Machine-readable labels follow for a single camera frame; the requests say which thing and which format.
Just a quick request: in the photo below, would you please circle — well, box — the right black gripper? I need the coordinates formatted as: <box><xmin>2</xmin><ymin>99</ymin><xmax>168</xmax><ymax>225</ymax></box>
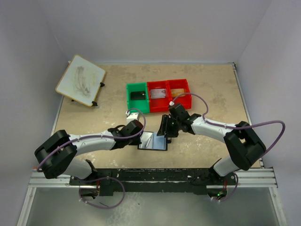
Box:
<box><xmin>157</xmin><ymin>114</ymin><xmax>181</xmax><ymax>137</ymax></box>

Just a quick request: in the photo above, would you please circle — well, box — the black card holder wallet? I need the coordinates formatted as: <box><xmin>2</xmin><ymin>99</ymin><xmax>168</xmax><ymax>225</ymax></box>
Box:
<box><xmin>137</xmin><ymin>131</ymin><xmax>172</xmax><ymax>151</ymax></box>

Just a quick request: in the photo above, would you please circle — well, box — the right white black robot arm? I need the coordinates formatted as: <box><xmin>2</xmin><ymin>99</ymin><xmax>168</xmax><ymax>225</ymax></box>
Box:
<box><xmin>158</xmin><ymin>104</ymin><xmax>267</xmax><ymax>184</ymax></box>

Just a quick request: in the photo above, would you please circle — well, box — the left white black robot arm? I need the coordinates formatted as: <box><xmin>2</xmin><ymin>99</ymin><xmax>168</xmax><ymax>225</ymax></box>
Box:
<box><xmin>34</xmin><ymin>120</ymin><xmax>145</xmax><ymax>185</ymax></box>

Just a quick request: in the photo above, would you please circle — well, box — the silver card in red bin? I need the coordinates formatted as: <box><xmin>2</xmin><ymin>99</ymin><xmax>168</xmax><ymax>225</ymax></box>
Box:
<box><xmin>150</xmin><ymin>89</ymin><xmax>166</xmax><ymax>99</ymax></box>

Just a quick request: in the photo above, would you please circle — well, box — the orange card in red bin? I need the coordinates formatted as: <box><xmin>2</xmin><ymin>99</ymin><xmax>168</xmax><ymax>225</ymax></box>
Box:
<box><xmin>171</xmin><ymin>88</ymin><xmax>185</xmax><ymax>98</ymax></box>

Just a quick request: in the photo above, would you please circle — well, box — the black card in green bin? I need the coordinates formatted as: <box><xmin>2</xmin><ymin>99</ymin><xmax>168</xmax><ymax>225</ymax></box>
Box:
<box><xmin>130</xmin><ymin>90</ymin><xmax>146</xmax><ymax>100</ymax></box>

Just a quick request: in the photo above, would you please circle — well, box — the middle red plastic bin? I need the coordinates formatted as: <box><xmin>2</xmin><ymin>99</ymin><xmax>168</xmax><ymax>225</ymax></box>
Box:
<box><xmin>147</xmin><ymin>81</ymin><xmax>171</xmax><ymax>113</ymax></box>

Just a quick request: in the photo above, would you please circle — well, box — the red plastic bin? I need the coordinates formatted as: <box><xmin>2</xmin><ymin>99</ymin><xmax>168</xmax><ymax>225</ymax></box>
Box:
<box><xmin>147</xmin><ymin>81</ymin><xmax>171</xmax><ymax>113</ymax></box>
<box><xmin>167</xmin><ymin>79</ymin><xmax>192</xmax><ymax>109</ymax></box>

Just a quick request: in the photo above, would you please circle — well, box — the green plastic bin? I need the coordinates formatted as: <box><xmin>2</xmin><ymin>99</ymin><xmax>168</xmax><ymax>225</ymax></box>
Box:
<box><xmin>126</xmin><ymin>82</ymin><xmax>150</xmax><ymax>113</ymax></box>

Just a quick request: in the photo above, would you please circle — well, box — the right red plastic bin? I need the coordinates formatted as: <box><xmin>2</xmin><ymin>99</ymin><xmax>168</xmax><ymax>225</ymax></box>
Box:
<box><xmin>167</xmin><ymin>79</ymin><xmax>192</xmax><ymax>109</ymax></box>

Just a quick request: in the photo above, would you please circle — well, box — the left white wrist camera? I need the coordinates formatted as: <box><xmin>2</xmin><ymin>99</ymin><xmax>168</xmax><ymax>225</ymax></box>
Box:
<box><xmin>126</xmin><ymin>112</ymin><xmax>140</xmax><ymax>123</ymax></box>

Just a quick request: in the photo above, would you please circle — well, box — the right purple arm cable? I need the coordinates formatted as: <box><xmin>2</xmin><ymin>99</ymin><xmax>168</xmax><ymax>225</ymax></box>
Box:
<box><xmin>169</xmin><ymin>93</ymin><xmax>287</xmax><ymax>157</ymax></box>

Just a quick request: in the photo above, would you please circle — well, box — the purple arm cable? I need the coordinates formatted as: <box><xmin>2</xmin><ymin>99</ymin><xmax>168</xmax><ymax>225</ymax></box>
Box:
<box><xmin>36</xmin><ymin>107</ymin><xmax>147</xmax><ymax>172</ymax></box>
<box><xmin>169</xmin><ymin>93</ymin><xmax>287</xmax><ymax>157</ymax></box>

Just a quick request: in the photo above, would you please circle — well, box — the small whiteboard with wooden frame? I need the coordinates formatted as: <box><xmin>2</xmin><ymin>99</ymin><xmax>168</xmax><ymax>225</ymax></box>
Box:
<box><xmin>55</xmin><ymin>55</ymin><xmax>106</xmax><ymax>107</ymax></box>

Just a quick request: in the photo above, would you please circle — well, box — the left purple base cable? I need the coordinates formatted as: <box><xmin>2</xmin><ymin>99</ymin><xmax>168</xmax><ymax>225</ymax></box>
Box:
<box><xmin>78</xmin><ymin>177</ymin><xmax>126</xmax><ymax>210</ymax></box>

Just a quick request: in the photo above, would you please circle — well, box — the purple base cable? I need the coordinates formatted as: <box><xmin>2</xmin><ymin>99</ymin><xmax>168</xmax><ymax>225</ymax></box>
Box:
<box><xmin>210</xmin><ymin>174</ymin><xmax>240</xmax><ymax>203</ymax></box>
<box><xmin>78</xmin><ymin>177</ymin><xmax>126</xmax><ymax>210</ymax></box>

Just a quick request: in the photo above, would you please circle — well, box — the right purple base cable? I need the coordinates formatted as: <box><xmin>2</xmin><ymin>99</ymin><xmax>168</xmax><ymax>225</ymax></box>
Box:
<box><xmin>210</xmin><ymin>174</ymin><xmax>240</xmax><ymax>203</ymax></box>

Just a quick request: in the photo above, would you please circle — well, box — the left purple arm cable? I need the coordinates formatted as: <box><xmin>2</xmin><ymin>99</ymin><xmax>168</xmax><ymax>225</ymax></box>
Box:
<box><xmin>36</xmin><ymin>107</ymin><xmax>147</xmax><ymax>172</ymax></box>

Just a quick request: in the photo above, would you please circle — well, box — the aluminium frame rail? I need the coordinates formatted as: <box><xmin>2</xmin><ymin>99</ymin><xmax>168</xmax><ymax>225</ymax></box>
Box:
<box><xmin>28</xmin><ymin>168</ymin><xmax>277</xmax><ymax>188</ymax></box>

